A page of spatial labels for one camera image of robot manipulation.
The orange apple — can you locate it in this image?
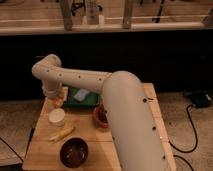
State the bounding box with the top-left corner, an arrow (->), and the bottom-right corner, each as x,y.
53,96 -> 64,108

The white paper cup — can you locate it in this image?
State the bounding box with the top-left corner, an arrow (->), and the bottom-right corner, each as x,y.
48,108 -> 65,126

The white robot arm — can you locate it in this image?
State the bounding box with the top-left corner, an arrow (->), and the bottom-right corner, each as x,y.
31,54 -> 172,171

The light blue sponge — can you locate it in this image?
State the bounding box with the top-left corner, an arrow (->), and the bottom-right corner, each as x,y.
73,89 -> 89,102

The orange bowl with dark contents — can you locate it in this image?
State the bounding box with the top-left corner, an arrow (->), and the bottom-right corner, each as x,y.
93,104 -> 108,128

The yellow banana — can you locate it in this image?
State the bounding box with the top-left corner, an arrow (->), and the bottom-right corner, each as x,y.
49,126 -> 75,141

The dark brown bowl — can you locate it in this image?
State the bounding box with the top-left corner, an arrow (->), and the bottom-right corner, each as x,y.
60,137 -> 88,168

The dark device on floor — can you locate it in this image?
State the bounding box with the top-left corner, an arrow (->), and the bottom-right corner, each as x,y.
184,91 -> 212,108

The black cable on floor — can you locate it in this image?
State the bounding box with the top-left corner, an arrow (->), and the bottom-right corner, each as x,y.
168,103 -> 200,171

